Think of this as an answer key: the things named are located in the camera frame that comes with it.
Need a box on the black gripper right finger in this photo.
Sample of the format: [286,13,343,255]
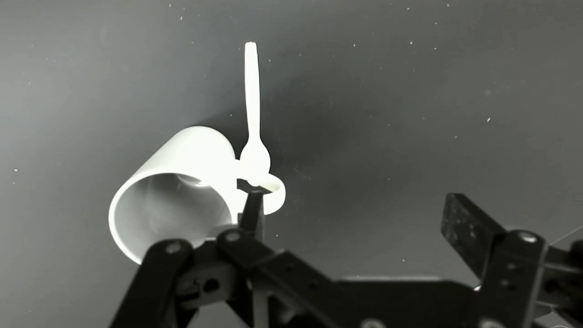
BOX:
[439,192,583,328]

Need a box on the white plastic spoon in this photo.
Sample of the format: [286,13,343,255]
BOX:
[237,40,273,184]

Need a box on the white ceramic cup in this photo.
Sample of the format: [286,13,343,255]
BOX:
[107,124,288,266]

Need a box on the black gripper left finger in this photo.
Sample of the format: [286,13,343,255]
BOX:
[107,179,344,328]

